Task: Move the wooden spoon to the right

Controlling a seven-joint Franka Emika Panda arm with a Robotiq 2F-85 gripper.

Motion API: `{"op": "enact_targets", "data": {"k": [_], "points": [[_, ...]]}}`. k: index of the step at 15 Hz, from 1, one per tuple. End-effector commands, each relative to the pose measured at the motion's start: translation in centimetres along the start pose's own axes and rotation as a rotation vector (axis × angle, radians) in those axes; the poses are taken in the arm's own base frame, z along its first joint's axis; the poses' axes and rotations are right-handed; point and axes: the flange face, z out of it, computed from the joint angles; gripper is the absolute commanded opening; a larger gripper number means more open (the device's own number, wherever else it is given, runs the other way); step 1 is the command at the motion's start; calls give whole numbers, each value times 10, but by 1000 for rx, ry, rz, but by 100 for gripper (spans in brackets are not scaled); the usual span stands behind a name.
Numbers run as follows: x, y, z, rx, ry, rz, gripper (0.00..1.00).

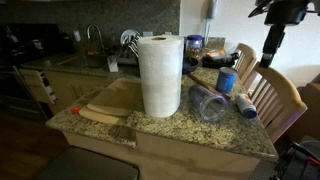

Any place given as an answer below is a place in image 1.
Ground wooden spoon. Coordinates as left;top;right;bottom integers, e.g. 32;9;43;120
187;73;231;101

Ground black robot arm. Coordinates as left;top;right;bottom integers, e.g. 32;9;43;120
248;0;320;68

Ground white paper towel roll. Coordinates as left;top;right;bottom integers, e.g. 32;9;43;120
138;35;184;117

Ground wooden cutting board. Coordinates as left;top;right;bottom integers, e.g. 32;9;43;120
88;78;142;110

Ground wooden spatula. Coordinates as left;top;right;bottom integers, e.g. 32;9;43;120
86;104;131;116

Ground clear plastic tumbler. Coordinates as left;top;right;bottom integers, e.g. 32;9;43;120
188;84;228;122

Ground glass jar blue lid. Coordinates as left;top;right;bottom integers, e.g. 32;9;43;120
185;35;202;59

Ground black snack packages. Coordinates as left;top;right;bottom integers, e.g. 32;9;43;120
202;50;240;69

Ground dish rack with dishes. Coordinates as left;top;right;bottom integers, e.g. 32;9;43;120
117;29;141;66

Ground blue tin can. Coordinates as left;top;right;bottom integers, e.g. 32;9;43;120
216;67;237;93

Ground kitchen sink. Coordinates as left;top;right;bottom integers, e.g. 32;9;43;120
59;55;107;68

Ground orange bottle cap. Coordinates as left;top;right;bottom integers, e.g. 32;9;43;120
71;107;80;115

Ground wooden chair far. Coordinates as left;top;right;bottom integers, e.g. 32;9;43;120
234;43;257;82

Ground wooden chair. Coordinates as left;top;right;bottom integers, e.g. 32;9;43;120
234;43;257;82
249;62;307;143

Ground chrome kitchen faucet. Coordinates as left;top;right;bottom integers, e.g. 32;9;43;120
86;24;105;54

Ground grey trash bin lid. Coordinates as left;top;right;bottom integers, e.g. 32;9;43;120
36;147;139;180

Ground wooden chair near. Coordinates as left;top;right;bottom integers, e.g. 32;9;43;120
249;62;307;143

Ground open wooden drawer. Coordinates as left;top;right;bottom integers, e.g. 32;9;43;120
20;69;57;104

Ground black stove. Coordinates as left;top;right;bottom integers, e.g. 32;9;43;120
0;23;63;121

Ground black equipment lower right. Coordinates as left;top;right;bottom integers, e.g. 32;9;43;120
269;136;320;180

